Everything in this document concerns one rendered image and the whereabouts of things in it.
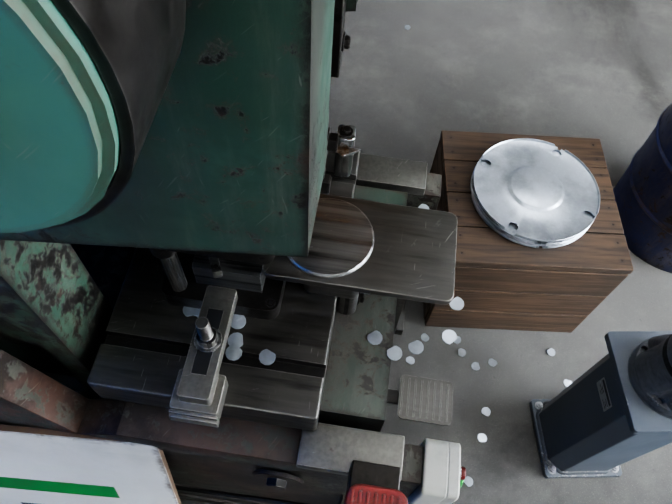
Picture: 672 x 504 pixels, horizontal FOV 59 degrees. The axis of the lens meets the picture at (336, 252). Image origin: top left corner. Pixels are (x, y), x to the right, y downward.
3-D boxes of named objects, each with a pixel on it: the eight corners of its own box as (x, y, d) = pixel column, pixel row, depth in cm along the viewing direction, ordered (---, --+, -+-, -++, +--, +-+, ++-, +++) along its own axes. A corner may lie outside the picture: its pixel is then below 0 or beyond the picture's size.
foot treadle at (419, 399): (448, 389, 139) (453, 381, 135) (446, 431, 134) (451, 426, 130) (201, 350, 141) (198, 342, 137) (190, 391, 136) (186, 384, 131)
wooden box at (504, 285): (550, 215, 179) (599, 138, 149) (572, 332, 160) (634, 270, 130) (418, 208, 178) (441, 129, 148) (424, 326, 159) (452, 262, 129)
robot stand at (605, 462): (600, 399, 151) (702, 330, 112) (620, 477, 142) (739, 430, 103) (528, 400, 150) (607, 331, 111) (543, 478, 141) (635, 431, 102)
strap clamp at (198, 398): (247, 306, 82) (241, 271, 74) (218, 427, 74) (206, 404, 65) (205, 300, 83) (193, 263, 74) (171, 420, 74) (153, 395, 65)
